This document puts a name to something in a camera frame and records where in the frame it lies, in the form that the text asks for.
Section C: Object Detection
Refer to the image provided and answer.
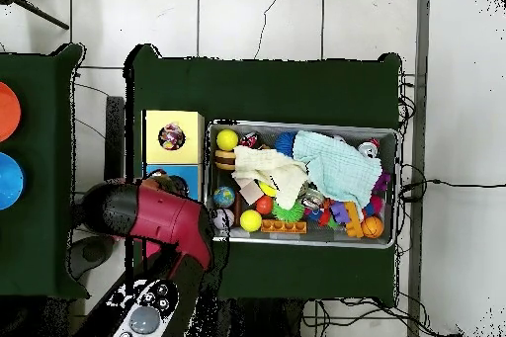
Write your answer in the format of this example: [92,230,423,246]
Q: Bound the cream waffle cloth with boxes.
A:
[230,144,309,210]

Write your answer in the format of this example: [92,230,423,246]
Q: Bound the crushed clear plastic bottle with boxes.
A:
[167,175,190,197]

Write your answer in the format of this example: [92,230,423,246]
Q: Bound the mint waffle cloth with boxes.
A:
[292,129,383,211]

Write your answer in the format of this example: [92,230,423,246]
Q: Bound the wooden box three round holes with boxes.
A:
[140,110,207,259]

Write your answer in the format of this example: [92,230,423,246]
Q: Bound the brown toy burger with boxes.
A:
[213,148,238,172]

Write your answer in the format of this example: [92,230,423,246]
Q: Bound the yellow ball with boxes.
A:
[215,128,240,153]
[239,209,263,233]

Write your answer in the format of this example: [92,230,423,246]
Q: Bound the small globe ball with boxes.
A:
[211,186,237,210]

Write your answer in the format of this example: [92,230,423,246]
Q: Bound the white toy baseball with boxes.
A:
[212,209,236,231]

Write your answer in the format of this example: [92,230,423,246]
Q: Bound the orange rubber toy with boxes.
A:
[260,218,308,235]

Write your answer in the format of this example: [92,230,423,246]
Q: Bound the dark green table cloth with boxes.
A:
[0,42,90,300]
[123,42,404,308]

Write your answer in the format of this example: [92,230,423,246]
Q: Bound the orange toy basketball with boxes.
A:
[360,214,385,240]

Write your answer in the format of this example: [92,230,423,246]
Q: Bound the black upright panel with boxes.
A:
[105,95,127,182]

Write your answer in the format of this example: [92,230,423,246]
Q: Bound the grey floor foot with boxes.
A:
[69,235,116,280]

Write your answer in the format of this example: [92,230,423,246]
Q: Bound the blue round bowl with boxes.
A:
[0,150,27,211]

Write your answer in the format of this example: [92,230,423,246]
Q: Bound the orange round bowl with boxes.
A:
[0,81,23,143]

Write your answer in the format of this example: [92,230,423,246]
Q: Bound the dark tripod leg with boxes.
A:
[0,0,71,32]

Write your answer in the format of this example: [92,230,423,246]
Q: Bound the silver wire mesh bin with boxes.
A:
[202,118,402,250]

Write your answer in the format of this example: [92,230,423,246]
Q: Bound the black cable with plug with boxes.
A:
[397,162,506,204]

